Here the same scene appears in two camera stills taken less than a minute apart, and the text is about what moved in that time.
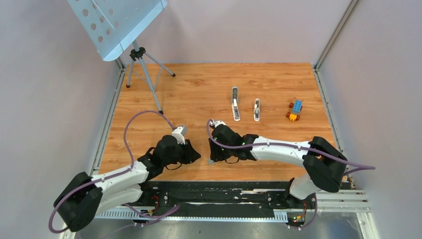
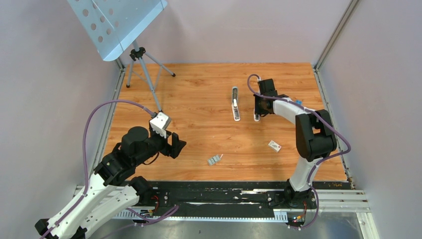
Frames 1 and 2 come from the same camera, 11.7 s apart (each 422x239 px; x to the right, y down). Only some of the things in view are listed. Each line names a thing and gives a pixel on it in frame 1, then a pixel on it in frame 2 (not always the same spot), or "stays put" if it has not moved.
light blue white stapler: (235, 106) stays put
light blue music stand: (109, 24) stays put
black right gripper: (215, 155) → (258, 110)
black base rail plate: (254, 199) stays put
